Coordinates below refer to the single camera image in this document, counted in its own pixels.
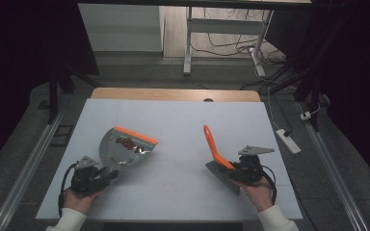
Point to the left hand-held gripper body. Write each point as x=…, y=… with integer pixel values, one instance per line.
x=85, y=181

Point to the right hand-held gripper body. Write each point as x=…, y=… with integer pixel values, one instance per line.
x=252, y=168

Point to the grey dustpan with orange edge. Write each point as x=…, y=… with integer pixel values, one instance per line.
x=115, y=155

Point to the orange brush with grey bristles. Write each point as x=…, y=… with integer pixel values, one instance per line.
x=213, y=147

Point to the pile of red beans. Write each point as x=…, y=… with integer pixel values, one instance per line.
x=129, y=144

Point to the person's left hand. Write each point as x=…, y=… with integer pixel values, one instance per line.
x=78, y=202

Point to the person's right hand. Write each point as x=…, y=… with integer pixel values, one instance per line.
x=261, y=194

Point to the white power strip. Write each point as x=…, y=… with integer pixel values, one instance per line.
x=288, y=141

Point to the white table sheet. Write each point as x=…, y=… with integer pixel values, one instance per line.
x=179, y=192

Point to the small white adapter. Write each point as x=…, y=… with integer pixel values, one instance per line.
x=305, y=115

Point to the black stand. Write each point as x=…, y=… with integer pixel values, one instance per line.
x=53, y=93

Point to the wooden table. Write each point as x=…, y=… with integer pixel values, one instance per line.
x=173, y=94

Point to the dark curtain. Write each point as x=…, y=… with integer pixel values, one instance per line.
x=353, y=70
x=16, y=64

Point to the black rectangular floor frame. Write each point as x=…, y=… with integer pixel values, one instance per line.
x=62, y=135

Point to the metal floor rail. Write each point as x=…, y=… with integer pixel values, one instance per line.
x=25, y=173
x=337, y=173

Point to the white desk frame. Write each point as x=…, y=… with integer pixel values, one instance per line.
x=224, y=26

